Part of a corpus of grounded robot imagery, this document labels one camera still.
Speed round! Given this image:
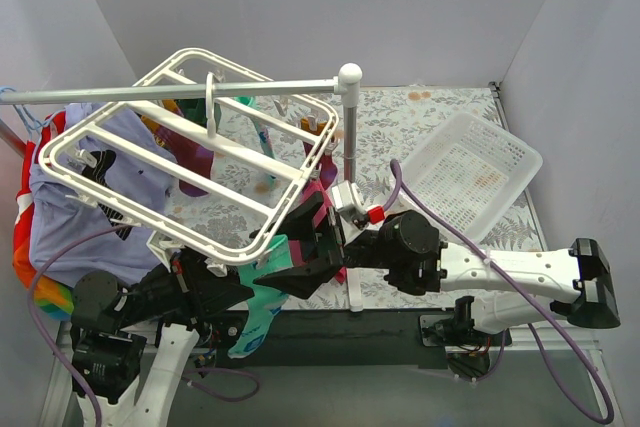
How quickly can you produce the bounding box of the dark green sock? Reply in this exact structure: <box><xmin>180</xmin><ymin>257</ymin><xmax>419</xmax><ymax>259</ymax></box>
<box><xmin>176</xmin><ymin>98</ymin><xmax>207</xmax><ymax>127</ymax></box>

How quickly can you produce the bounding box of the pink sock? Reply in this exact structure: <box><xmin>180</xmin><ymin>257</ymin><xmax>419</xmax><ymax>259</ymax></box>
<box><xmin>289</xmin><ymin>139</ymin><xmax>338</xmax><ymax>266</ymax></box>

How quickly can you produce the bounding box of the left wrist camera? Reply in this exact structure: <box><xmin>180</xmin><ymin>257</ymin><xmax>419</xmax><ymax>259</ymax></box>
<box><xmin>146</xmin><ymin>230</ymin><xmax>185</xmax><ymax>271</ymax></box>

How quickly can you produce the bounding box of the white plastic basket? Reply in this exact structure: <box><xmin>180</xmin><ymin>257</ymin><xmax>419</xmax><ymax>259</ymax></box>
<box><xmin>401</xmin><ymin>112</ymin><xmax>543</xmax><ymax>242</ymax></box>

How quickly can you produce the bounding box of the white sock drying hanger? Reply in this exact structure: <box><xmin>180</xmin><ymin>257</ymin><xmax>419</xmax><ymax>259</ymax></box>
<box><xmin>37</xmin><ymin>47</ymin><xmax>341</xmax><ymax>267</ymax></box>

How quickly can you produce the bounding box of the magenta purple sock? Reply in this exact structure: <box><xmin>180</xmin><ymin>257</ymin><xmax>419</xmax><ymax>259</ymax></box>
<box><xmin>154</xmin><ymin>126</ymin><xmax>214</xmax><ymax>178</ymax></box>

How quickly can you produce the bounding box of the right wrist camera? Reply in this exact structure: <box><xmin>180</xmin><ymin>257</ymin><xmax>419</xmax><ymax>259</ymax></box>
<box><xmin>330</xmin><ymin>180</ymin><xmax>386</xmax><ymax>228</ymax></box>

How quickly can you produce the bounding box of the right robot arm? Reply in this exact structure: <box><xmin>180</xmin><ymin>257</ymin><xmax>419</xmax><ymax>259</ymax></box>
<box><xmin>257</xmin><ymin>200</ymin><xmax>621</xmax><ymax>345</ymax></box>

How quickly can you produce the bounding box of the teal patterned sock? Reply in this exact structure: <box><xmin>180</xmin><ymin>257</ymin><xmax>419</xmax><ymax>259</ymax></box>
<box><xmin>227</xmin><ymin>235</ymin><xmax>293</xmax><ymax>359</ymax></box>

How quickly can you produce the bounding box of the floral table mat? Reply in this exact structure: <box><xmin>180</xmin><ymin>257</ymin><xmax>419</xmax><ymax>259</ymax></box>
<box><xmin>159</xmin><ymin>87</ymin><xmax>560</xmax><ymax>311</ymax></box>

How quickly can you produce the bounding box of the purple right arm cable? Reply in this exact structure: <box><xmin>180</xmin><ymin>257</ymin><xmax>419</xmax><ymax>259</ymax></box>
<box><xmin>379</xmin><ymin>159</ymin><xmax>615</xmax><ymax>426</ymax></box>

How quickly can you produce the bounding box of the grey clothes rack stand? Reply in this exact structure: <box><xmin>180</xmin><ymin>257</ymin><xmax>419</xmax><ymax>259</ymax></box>
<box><xmin>0</xmin><ymin>62</ymin><xmax>369</xmax><ymax>312</ymax></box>

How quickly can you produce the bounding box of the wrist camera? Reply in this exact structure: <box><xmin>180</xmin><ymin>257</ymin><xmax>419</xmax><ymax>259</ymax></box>
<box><xmin>146</xmin><ymin>230</ymin><xmax>185</xmax><ymax>271</ymax></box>
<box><xmin>330</xmin><ymin>180</ymin><xmax>386</xmax><ymax>228</ymax></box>

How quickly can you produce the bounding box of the lavender shirt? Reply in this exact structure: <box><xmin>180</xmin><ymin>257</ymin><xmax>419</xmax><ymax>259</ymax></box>
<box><xmin>26</xmin><ymin>103</ymin><xmax>173</xmax><ymax>287</ymax></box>

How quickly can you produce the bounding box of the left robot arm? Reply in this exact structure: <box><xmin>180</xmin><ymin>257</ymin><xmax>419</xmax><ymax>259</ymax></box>
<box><xmin>71</xmin><ymin>249</ymin><xmax>254</xmax><ymax>426</ymax></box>

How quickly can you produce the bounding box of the red rainbow garment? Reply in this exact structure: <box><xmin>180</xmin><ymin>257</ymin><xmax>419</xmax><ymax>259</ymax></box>
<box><xmin>12</xmin><ymin>111</ymin><xmax>74</xmax><ymax>321</ymax></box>

